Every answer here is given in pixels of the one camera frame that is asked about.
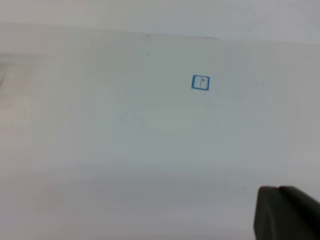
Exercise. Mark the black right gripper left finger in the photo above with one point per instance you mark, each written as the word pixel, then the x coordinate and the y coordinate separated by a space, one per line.
pixel 275 217

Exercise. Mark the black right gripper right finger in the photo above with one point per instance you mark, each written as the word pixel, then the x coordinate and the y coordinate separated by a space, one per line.
pixel 299 215

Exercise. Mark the blue square marker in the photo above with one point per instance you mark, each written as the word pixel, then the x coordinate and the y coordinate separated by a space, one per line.
pixel 200 82

